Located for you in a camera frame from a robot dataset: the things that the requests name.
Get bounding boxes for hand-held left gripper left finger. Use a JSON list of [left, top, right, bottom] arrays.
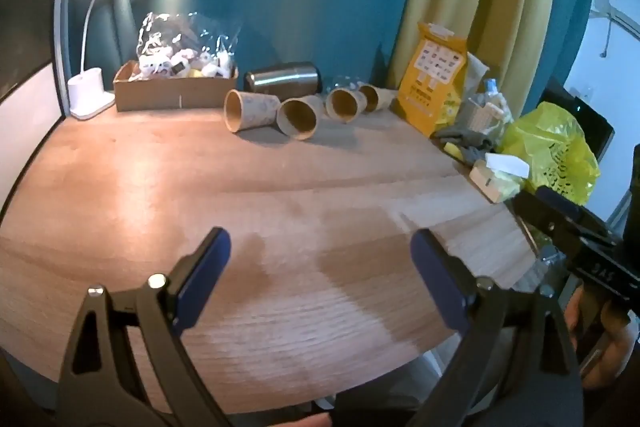
[[54, 227, 236, 427]]

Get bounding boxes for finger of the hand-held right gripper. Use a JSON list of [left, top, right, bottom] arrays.
[[511, 192, 610, 254], [536, 186, 618, 234]]

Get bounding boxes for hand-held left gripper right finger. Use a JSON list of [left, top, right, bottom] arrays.
[[405, 228, 587, 427]]

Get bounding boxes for brown paper cup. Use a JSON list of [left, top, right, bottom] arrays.
[[358, 84, 399, 114], [223, 89, 281, 134], [325, 87, 369, 124], [276, 94, 326, 142]]

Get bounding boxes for person's right hand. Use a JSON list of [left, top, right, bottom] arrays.
[[564, 286, 640, 392]]

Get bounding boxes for yellow plastic bag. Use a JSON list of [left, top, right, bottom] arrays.
[[499, 101, 601, 206]]

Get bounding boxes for white paper slip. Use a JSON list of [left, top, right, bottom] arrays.
[[482, 152, 531, 178]]

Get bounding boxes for black monitor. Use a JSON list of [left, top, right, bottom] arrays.
[[529, 76, 616, 168]]

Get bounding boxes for grey gloves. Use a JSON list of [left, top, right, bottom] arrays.
[[430, 123, 497, 166]]

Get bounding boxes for clear plastic bottle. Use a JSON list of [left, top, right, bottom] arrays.
[[481, 78, 502, 108]]

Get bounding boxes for white packet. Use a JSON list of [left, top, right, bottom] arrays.
[[464, 51, 490, 108]]

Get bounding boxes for orange paper packet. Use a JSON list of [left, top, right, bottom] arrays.
[[398, 21, 469, 137]]

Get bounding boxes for cardboard box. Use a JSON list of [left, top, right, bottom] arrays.
[[113, 60, 240, 113]]

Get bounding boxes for steel tumbler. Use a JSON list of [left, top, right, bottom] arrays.
[[244, 62, 321, 100]]

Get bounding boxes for clear plastic wrapper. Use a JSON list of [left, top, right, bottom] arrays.
[[329, 74, 367, 93]]

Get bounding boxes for white desk lamp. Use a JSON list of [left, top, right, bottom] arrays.
[[67, 0, 151, 120]]

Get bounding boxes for clear plastic bag of packets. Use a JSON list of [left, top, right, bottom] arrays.
[[129, 11, 241, 80]]

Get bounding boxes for black and white partition panel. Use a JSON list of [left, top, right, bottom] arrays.
[[0, 0, 68, 212]]

